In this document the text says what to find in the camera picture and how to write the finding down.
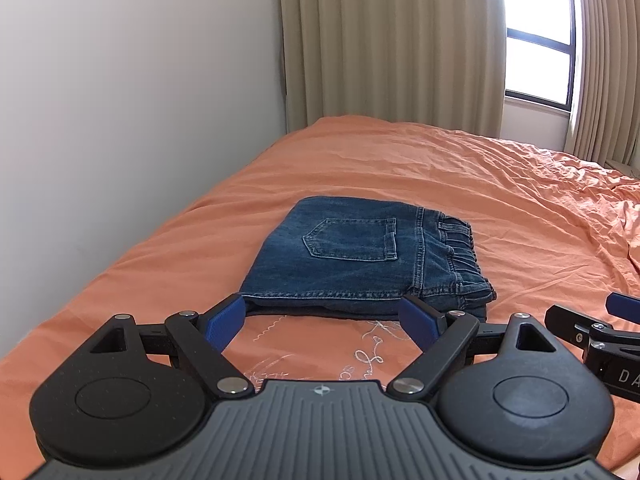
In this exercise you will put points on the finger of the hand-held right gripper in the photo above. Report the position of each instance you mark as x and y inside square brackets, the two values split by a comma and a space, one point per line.
[567, 321]
[625, 304]

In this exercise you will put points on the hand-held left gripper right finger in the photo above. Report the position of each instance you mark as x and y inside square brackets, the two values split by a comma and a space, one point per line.
[419, 324]

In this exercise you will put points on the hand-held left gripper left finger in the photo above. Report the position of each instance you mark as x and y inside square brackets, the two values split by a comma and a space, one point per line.
[224, 324]

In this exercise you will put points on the blue denim pants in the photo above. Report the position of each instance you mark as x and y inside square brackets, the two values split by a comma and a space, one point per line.
[350, 240]

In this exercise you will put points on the orange bed sheet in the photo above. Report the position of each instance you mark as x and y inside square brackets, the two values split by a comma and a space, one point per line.
[525, 200]

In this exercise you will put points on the grey bedside furniture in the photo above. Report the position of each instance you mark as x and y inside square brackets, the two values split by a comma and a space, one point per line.
[625, 166]

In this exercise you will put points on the narrow beige curtain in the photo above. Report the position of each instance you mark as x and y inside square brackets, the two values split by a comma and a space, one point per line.
[607, 60]

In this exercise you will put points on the dark framed window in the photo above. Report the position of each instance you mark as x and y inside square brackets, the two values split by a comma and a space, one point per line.
[537, 45]

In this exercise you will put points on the wide beige curtain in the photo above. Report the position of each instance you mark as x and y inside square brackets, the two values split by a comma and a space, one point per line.
[395, 40]

